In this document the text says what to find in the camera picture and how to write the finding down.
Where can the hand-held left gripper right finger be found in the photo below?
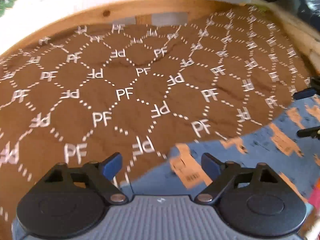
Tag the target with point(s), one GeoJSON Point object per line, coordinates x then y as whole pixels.
{"type": "Point", "coordinates": [209, 166]}

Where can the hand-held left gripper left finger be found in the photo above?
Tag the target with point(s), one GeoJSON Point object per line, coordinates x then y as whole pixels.
{"type": "Point", "coordinates": [113, 165]}

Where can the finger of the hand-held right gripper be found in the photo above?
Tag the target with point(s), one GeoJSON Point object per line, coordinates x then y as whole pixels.
{"type": "Point", "coordinates": [308, 132]}
{"type": "Point", "coordinates": [303, 94]}

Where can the blue pants with orange print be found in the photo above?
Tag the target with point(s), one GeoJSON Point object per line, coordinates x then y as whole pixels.
{"type": "Point", "coordinates": [265, 152]}

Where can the pink cloth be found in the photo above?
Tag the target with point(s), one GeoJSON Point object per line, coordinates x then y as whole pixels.
{"type": "Point", "coordinates": [315, 192]}

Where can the brown printed blanket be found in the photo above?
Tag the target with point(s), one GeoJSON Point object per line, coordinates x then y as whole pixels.
{"type": "Point", "coordinates": [120, 97]}

